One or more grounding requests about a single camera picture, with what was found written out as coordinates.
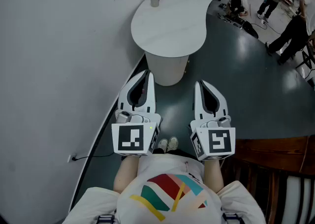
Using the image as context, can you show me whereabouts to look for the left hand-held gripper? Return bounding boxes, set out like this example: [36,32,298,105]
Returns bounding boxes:
[111,69,162,157]

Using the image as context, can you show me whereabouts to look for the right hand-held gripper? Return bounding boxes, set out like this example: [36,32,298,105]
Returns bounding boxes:
[189,80,236,161]

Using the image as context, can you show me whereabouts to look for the person's left forearm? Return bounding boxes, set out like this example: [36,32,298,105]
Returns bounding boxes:
[113,155,140,193]

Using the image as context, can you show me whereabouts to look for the person's right forearm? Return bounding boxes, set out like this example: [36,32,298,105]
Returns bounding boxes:
[202,159,224,194]

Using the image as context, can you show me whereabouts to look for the white kidney-shaped table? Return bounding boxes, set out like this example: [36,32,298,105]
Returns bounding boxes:
[130,0,219,87]

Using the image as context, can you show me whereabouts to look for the person's left white shoe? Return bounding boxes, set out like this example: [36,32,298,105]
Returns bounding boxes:
[157,138,169,154]

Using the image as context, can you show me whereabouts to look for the person's white shoe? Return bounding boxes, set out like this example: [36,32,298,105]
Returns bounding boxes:
[167,136,179,152]
[157,138,169,154]

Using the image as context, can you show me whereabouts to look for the person's right white shoe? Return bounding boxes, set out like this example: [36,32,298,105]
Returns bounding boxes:
[167,136,179,152]

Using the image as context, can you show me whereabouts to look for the person's dark trousers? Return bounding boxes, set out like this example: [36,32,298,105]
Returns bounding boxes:
[152,148,197,161]

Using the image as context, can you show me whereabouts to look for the dark wooden furniture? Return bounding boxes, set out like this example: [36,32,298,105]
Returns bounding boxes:
[220,135,315,224]

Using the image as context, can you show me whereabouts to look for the black bag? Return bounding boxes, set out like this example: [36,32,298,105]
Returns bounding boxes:
[242,22,259,39]

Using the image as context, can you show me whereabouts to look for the white shirt colourful print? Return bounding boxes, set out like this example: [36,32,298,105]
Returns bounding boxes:
[61,153,266,224]

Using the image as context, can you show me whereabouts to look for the black metal chair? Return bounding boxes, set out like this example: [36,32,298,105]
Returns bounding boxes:
[295,31,315,71]

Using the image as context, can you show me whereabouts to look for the black power cable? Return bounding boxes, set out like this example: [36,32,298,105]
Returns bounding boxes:
[72,152,116,161]

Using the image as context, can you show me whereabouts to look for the black harness strap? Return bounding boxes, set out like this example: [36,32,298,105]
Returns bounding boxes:
[96,214,117,224]
[222,212,247,224]

